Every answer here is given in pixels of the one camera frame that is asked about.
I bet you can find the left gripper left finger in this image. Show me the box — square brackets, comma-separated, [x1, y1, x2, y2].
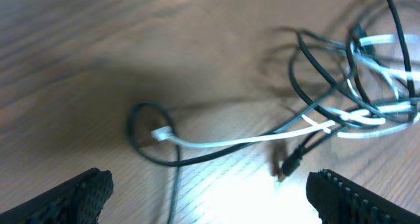
[1, 168, 114, 224]

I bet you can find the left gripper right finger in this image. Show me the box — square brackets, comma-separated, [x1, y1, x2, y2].
[306, 169, 419, 224]

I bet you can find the white usb cable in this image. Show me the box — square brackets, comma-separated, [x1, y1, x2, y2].
[150, 33, 420, 149]

